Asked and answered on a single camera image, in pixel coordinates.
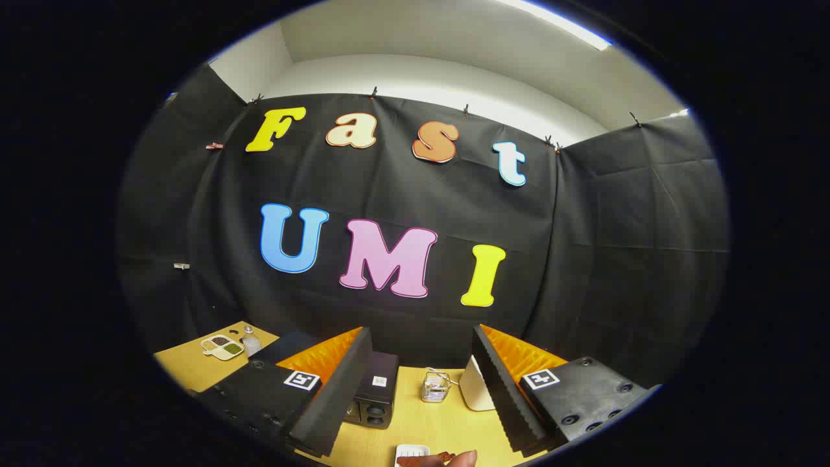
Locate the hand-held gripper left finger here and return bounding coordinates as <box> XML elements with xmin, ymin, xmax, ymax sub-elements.
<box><xmin>195</xmin><ymin>326</ymin><xmax>375</xmax><ymax>458</ymax></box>

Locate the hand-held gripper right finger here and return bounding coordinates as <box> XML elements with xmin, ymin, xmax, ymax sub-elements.
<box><xmin>471</xmin><ymin>324</ymin><xmax>652</xmax><ymax>456</ymax></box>

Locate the black toaster oven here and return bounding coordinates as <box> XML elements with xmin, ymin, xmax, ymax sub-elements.
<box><xmin>250</xmin><ymin>332</ymin><xmax>399</xmax><ymax>430</ymax></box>

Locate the reddish brown meat slice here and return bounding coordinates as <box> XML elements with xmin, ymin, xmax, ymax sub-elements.
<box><xmin>397</xmin><ymin>452</ymin><xmax>456</xmax><ymax>467</ymax></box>

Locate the white pop-up toaster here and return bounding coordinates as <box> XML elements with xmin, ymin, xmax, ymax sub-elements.
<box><xmin>460</xmin><ymin>355</ymin><xmax>497</xmax><ymax>412</ymax></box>

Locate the white rectangular dish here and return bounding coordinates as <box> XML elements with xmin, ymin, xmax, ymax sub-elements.
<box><xmin>394</xmin><ymin>444</ymin><xmax>430</xmax><ymax>467</ymax></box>

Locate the white divided spice tray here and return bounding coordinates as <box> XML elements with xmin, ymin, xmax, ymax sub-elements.
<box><xmin>200</xmin><ymin>334</ymin><xmax>245</xmax><ymax>361</ymax></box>

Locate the wire mesh basket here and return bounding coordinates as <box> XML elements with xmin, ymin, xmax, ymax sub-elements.
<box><xmin>420</xmin><ymin>368</ymin><xmax>453</xmax><ymax>403</ymax></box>

